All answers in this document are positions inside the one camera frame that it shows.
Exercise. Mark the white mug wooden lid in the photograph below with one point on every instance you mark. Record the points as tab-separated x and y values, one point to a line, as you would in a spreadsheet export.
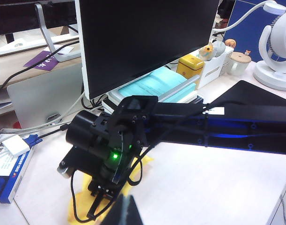
237	68

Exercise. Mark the purple name card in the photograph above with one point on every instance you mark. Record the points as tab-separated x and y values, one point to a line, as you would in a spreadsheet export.
42	62

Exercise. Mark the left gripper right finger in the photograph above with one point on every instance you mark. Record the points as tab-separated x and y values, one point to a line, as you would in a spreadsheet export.
133	215

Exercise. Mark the tiny orange fox figure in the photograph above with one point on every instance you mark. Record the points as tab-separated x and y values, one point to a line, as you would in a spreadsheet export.
247	52

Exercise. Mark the yellow duck toy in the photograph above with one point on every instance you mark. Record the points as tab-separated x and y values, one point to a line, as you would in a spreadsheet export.
207	50

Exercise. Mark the white desk fan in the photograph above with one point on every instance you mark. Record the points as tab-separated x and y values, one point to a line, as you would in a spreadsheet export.
271	63

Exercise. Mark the blue and white box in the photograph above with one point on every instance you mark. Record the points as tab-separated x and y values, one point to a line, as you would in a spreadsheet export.
7	175

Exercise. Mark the orange round figurine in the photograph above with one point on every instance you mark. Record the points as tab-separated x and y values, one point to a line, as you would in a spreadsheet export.
230	42

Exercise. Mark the black spine book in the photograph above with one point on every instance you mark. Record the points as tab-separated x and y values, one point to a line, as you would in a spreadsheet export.
106	106

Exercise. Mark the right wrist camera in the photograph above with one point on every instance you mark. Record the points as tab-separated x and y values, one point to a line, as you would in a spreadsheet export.
66	167

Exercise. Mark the blue VGA plug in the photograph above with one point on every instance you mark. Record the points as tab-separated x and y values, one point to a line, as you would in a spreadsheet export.
31	140

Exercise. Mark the black AOC monitor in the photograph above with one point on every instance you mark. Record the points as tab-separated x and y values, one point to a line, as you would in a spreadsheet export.
28	16

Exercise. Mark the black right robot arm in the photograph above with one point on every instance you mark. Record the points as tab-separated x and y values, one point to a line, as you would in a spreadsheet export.
238	117

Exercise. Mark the grey round object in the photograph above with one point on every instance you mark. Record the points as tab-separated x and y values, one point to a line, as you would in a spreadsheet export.
219	48

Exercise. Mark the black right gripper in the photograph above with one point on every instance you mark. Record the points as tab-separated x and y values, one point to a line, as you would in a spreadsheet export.
110	178

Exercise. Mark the yellow tin box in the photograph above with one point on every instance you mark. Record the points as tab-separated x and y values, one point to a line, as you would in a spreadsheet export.
189	68

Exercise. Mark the silver stand white base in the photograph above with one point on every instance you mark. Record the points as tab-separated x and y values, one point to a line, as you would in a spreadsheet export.
45	35

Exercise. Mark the yellow rag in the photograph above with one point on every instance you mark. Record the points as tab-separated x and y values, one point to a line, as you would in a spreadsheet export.
80	204

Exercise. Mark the white adapter block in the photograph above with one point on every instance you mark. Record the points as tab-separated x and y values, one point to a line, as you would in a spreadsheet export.
15	145

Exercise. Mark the blue partition board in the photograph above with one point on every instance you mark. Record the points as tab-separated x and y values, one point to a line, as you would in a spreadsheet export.
245	35

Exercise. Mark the white drawer organizer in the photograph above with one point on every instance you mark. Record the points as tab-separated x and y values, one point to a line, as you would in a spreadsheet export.
213	70

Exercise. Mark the large white-framed AOC monitor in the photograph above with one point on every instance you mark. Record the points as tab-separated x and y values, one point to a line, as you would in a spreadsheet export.
145	35

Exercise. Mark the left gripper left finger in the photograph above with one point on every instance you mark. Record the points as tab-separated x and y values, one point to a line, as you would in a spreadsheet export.
120	215

